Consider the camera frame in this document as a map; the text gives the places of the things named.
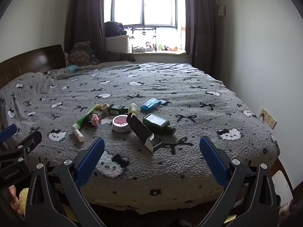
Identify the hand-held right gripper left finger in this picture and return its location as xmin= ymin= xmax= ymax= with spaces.
xmin=25 ymin=137 xmax=106 ymax=227

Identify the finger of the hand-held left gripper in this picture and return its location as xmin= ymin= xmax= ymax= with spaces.
xmin=14 ymin=131 xmax=43 ymax=158
xmin=0 ymin=124 xmax=19 ymax=150

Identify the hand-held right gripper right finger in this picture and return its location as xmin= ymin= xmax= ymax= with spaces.
xmin=199 ymin=136 xmax=280 ymax=227

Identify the small white tube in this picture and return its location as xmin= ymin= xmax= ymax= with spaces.
xmin=73 ymin=129 xmax=86 ymax=142

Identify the green paper packet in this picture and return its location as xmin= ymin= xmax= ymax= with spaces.
xmin=72 ymin=104 xmax=101 ymax=131

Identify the round tin pink lid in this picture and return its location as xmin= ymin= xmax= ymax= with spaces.
xmin=111 ymin=114 xmax=132 ymax=133

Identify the small dark green bottle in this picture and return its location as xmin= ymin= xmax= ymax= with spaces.
xmin=107 ymin=104 xmax=130 ymax=115

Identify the black white box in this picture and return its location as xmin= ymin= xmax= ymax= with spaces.
xmin=126 ymin=113 xmax=164 ymax=153

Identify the large dark green bottle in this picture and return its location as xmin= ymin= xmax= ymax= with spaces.
xmin=142 ymin=113 xmax=177 ymax=135

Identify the blue tissue packet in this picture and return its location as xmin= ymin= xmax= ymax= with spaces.
xmin=139 ymin=98 xmax=167 ymax=111

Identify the person's left hand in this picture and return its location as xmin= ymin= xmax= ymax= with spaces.
xmin=8 ymin=185 xmax=25 ymax=216

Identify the wooden headboard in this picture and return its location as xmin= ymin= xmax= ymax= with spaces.
xmin=0 ymin=44 xmax=67 ymax=89

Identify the grey printed blanket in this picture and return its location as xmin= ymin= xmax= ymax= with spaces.
xmin=0 ymin=63 xmax=281 ymax=214

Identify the brown patterned cushion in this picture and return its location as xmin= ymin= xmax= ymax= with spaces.
xmin=67 ymin=41 xmax=101 ymax=67

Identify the white storage box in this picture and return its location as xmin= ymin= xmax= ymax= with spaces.
xmin=105 ymin=35 xmax=131 ymax=54

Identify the dark clothes pile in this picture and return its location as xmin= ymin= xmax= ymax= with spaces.
xmin=104 ymin=21 xmax=127 ymax=38

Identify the dark brown curtain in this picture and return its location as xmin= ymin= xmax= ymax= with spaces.
xmin=183 ymin=0 xmax=220 ymax=65
xmin=64 ymin=0 xmax=114 ymax=62

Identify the window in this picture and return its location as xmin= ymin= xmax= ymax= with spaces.
xmin=105 ymin=0 xmax=187 ymax=29

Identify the wooden bed frame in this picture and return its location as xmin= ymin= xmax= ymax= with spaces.
xmin=269 ymin=158 xmax=295 ymax=194

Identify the white wall socket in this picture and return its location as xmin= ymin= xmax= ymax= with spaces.
xmin=260 ymin=107 xmax=277 ymax=129

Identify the black wire rack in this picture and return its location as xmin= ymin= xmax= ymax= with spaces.
xmin=129 ymin=27 xmax=158 ymax=53

